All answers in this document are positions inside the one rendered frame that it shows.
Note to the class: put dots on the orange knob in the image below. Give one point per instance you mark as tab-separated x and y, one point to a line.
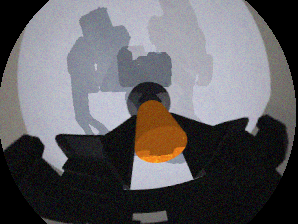
159	138

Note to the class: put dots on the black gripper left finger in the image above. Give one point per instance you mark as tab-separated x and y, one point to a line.
115	149

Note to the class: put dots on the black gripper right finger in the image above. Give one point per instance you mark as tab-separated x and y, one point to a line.
204	140

